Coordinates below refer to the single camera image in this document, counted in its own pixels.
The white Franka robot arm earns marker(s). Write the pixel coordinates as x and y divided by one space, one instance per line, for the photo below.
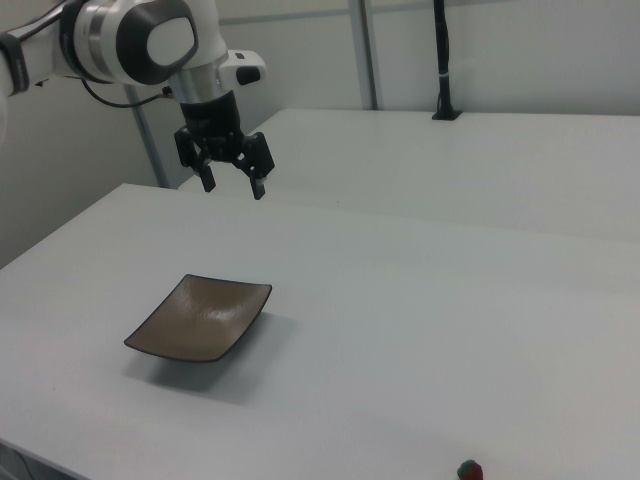
165 45

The red green toy strawberry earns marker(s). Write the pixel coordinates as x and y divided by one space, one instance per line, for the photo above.
470 470

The black pole with base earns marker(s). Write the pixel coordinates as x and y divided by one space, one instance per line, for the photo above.
442 50

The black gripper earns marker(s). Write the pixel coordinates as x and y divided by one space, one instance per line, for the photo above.
212 127

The brown square ceramic plate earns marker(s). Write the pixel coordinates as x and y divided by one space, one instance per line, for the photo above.
200 320

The grey aluminium partition post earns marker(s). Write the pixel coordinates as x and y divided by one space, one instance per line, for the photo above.
150 140
364 55

